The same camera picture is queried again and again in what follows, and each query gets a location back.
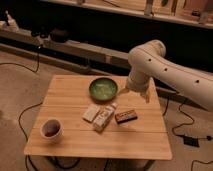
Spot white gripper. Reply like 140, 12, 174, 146
118, 77, 150, 103

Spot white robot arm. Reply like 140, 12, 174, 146
126, 40, 213, 112

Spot brown chocolate bar box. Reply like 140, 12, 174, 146
115, 110, 137, 124

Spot green ceramic bowl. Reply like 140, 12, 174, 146
89, 77, 118, 101

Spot wooden table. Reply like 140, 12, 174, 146
24, 75, 172, 160

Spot small white box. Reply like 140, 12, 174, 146
82, 104, 100, 122

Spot black power adapter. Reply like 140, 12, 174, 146
183, 136, 199, 147

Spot white cup with brown inside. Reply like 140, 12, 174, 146
40, 119, 62, 143

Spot dark object on ledge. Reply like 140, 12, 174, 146
50, 29, 69, 43

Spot white spray bottle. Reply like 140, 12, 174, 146
5, 11, 19, 31

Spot black cable on right floor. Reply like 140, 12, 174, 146
162, 96, 213, 171

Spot black cable on floor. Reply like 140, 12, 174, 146
162, 96, 213, 171
0, 44, 81, 171

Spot black cable on left floor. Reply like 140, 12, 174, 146
0, 44, 81, 171

